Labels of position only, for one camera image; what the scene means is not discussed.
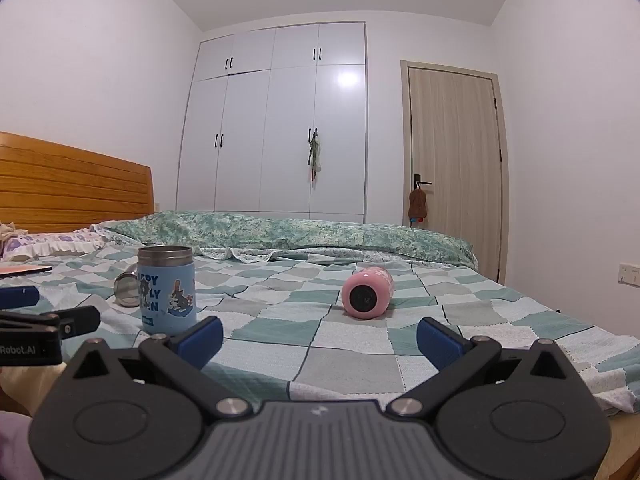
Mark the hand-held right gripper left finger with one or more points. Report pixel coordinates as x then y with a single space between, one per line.
199 342

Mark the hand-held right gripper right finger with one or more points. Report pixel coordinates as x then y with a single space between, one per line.
440 342

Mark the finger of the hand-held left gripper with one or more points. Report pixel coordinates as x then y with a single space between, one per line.
75 321
17 298

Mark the pink cup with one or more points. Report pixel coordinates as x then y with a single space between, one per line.
367 294

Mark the blue cartoon print cup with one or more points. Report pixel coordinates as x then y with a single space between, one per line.
166 292

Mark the flat pink tablet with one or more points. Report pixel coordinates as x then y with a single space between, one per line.
22 270

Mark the round metal strainer lid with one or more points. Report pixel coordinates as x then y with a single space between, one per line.
127 291

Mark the purple floral pillow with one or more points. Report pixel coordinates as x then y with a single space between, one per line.
50 244

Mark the beige cloth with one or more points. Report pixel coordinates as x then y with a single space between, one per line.
11 230

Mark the pink cloth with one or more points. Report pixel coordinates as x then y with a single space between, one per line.
17 447

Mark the checkered green bed sheet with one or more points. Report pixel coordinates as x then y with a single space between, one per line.
320 305

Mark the wooden headboard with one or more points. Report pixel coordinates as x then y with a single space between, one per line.
75 185

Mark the green floral duvet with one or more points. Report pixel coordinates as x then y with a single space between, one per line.
280 235

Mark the brown hanging pouch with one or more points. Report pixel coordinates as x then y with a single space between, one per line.
417 205

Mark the light wooden door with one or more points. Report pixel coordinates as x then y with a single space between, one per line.
455 160

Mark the green hanging ornament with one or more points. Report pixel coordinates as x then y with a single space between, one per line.
314 157

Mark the white wardrobe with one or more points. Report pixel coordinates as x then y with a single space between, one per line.
270 130

